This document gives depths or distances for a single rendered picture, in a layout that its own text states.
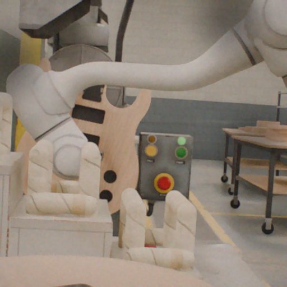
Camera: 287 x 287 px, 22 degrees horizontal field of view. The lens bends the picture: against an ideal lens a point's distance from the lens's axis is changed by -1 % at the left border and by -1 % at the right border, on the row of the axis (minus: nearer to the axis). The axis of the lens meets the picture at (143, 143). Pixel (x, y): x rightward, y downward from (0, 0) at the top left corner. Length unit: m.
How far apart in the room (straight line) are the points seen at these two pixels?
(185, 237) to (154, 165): 1.04
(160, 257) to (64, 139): 0.56
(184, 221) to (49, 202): 0.22
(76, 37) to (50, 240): 1.22
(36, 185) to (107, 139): 0.91
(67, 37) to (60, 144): 0.69
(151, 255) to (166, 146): 1.06
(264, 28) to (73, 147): 0.50
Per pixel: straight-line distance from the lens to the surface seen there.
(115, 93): 2.23
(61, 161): 1.64
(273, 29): 1.45
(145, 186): 2.22
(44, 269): 0.75
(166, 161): 2.22
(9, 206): 1.15
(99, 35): 2.28
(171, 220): 1.35
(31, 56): 9.46
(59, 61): 2.23
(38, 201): 1.16
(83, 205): 1.16
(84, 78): 1.69
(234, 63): 1.67
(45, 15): 1.96
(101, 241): 1.14
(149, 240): 1.37
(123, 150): 2.06
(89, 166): 1.16
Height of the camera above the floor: 1.21
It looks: 3 degrees down
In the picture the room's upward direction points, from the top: 4 degrees clockwise
